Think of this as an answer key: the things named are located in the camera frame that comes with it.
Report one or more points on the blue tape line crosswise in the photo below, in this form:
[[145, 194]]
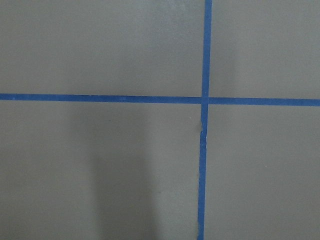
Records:
[[192, 100]]

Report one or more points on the blue tape line lengthwise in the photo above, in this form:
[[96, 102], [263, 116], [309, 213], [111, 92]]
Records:
[[205, 86]]

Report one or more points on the brown paper table cover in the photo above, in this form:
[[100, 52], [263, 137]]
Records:
[[129, 171]]

